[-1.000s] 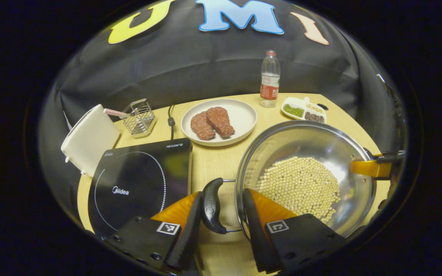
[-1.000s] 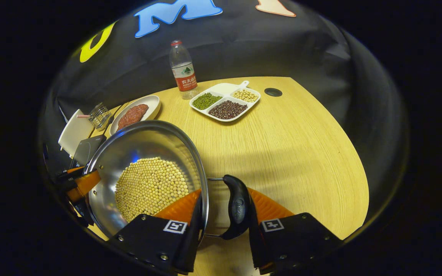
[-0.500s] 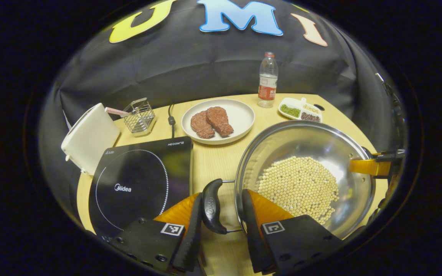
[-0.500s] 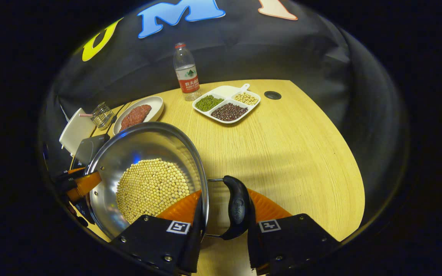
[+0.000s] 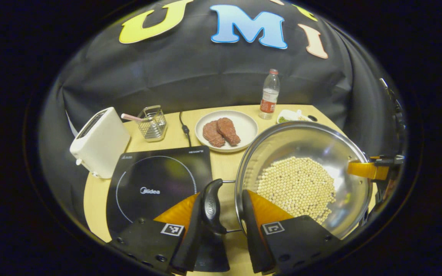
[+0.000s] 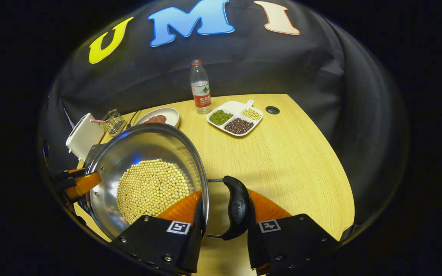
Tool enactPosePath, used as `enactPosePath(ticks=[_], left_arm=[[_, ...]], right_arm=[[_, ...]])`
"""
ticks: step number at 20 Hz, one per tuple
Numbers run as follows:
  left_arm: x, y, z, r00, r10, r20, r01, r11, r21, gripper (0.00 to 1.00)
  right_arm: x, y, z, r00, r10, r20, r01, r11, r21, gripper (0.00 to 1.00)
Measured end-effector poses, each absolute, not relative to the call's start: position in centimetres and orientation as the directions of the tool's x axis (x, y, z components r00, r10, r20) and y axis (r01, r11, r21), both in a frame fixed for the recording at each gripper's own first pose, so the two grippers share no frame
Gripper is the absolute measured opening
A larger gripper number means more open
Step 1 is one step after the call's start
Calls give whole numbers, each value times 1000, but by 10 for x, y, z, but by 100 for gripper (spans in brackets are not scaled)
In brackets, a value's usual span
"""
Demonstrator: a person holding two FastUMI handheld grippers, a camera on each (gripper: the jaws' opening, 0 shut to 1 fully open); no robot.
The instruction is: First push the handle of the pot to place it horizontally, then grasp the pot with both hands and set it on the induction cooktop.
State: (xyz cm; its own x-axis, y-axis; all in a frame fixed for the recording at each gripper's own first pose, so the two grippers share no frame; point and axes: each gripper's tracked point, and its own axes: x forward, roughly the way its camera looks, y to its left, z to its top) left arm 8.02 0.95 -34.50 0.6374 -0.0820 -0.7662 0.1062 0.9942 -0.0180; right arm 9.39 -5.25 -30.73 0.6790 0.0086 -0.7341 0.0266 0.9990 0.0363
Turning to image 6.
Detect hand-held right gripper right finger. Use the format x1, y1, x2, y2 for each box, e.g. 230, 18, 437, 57
246, 188, 340, 276

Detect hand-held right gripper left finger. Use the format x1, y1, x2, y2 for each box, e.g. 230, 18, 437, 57
110, 190, 206, 276

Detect black induction cooktop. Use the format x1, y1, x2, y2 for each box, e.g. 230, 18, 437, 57
76, 144, 106, 215

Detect steel pot with soybeans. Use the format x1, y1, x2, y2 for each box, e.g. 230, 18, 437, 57
85, 123, 252, 241

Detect white toaster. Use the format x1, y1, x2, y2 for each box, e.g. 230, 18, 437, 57
66, 113, 106, 161

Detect white round plate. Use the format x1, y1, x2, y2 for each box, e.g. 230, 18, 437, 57
134, 107, 180, 128

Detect white divided dish with beans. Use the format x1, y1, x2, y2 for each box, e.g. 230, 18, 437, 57
206, 100, 264, 137

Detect clear bottle with red label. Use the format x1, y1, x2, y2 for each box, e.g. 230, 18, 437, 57
190, 59, 213, 115

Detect wire mesh basket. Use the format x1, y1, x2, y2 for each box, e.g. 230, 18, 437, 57
102, 109, 125, 135

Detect black power cable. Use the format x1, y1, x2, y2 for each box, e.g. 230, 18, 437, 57
127, 110, 143, 129

